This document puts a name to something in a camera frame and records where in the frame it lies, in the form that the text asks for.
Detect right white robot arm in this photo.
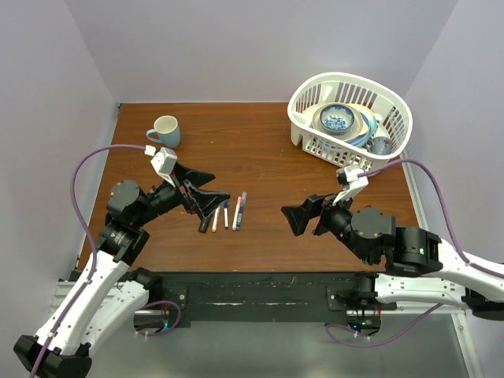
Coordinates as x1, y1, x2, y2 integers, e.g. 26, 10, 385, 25
281, 195, 503, 321

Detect black orange highlighter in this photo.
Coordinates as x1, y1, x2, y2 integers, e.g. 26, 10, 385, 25
198, 217, 210, 233

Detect white yellow pen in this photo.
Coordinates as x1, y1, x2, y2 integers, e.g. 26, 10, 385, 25
211, 207, 221, 233

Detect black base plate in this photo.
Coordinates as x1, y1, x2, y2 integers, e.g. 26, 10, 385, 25
117, 270, 398, 330

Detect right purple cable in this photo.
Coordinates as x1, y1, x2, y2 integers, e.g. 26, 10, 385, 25
325, 158, 504, 348

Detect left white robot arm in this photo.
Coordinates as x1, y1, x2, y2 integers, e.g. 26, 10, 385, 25
13, 163, 230, 377

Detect white pink pen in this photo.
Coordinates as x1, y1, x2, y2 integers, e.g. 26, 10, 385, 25
232, 196, 242, 231

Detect white plastic dish basket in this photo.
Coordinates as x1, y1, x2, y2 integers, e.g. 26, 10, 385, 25
287, 72, 413, 171

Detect stacked plates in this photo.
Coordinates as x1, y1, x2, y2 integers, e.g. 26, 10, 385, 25
312, 102, 377, 147

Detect light blue mug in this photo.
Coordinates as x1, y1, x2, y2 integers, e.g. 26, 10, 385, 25
146, 115, 181, 149

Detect blue patterned bowl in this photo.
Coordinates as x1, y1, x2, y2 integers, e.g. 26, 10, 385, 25
319, 103, 355, 135

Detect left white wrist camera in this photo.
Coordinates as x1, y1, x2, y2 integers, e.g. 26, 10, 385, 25
144, 145, 178, 187

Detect dark blue pen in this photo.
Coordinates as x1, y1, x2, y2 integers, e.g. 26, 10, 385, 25
236, 191, 247, 231

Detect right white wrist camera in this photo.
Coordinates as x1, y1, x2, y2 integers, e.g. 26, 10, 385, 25
332, 165, 369, 206

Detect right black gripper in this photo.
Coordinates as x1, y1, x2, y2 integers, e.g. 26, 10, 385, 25
279, 186, 372, 264

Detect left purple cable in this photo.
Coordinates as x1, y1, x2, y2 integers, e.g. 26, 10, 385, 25
29, 143, 149, 378

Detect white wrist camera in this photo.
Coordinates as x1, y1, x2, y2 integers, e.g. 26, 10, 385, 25
144, 145, 178, 187
332, 165, 369, 206

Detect grey pen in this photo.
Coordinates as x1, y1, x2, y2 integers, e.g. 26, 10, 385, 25
224, 206, 229, 229

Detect purple cable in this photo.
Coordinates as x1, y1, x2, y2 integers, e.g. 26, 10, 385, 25
325, 158, 504, 348
29, 143, 149, 378

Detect grey cup in basket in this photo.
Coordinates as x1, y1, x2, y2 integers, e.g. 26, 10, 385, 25
367, 136, 393, 156

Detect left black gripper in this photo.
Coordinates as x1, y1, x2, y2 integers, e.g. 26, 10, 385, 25
134, 161, 229, 226

